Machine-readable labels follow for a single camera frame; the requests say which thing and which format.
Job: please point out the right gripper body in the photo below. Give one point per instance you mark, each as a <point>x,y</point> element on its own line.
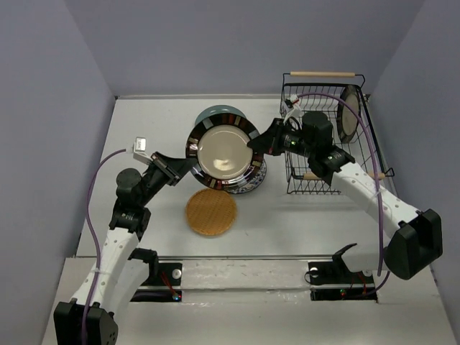
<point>292,142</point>

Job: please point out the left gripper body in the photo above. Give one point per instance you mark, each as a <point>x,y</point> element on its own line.
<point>157,177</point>

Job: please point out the small black striped plate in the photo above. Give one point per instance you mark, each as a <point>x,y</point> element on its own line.
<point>219,143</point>

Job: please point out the large black striped plate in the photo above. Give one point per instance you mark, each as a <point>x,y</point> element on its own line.
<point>346,122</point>

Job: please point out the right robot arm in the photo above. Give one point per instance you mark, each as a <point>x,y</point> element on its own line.
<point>409,239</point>

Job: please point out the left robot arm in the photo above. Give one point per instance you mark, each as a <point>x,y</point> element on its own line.
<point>92,314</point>

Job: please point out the blue floral plate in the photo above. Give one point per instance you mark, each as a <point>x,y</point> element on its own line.
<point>254,183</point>

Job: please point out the woven bamboo plate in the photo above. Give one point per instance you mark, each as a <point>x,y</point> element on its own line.
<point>210,212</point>

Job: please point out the teal plate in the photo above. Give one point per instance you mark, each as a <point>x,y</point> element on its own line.
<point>218,109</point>

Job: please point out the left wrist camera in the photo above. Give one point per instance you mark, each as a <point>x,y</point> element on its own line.
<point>139,150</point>

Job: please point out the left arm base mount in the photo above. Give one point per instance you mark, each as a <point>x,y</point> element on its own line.
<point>164,287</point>

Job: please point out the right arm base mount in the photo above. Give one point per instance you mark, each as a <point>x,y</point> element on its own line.
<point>333,281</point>

